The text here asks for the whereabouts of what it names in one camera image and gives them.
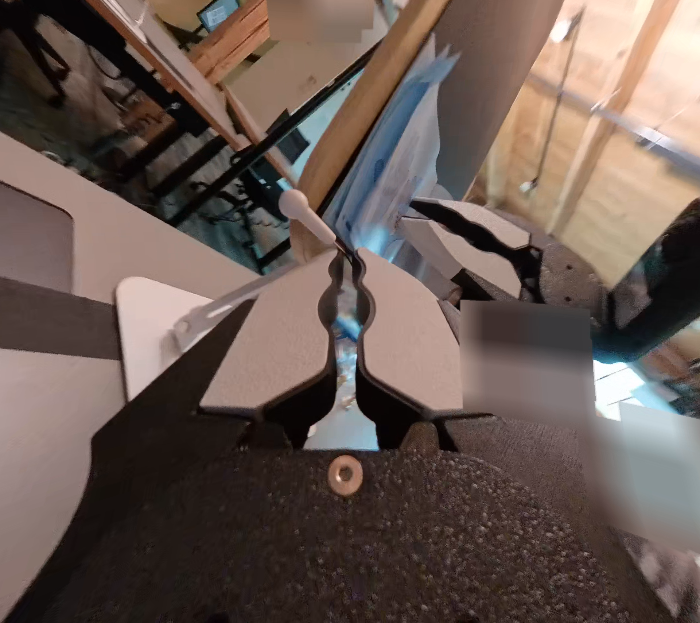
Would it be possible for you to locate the lego instruction booklet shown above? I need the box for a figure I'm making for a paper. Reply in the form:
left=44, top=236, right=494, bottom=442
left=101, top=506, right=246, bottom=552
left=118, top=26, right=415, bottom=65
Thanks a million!
left=323, top=32, right=462, bottom=254

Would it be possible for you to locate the black office chair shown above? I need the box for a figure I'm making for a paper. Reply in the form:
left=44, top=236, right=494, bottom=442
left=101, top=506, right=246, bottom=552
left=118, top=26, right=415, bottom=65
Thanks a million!
left=0, top=0, right=72, bottom=109

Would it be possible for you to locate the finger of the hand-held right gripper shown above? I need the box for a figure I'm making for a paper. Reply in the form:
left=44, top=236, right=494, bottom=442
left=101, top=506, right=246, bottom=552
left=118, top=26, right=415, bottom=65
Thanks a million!
left=412, top=198, right=534, bottom=252
left=394, top=216, right=526, bottom=301

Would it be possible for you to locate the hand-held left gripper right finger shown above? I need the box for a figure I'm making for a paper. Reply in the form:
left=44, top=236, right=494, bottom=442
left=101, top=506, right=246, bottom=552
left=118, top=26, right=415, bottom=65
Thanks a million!
left=353, top=248, right=464, bottom=422

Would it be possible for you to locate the brown topped desk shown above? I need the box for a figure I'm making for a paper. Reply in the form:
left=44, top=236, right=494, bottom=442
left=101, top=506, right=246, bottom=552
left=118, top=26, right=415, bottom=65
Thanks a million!
left=11, top=0, right=296, bottom=181

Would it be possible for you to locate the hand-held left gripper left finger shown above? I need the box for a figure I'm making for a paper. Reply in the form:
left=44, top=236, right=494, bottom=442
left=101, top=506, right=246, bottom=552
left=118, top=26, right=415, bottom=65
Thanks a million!
left=199, top=249, right=344, bottom=421

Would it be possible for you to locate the small computer monitor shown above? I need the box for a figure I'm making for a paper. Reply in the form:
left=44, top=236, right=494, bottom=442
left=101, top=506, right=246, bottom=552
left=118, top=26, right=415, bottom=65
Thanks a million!
left=196, top=0, right=242, bottom=34

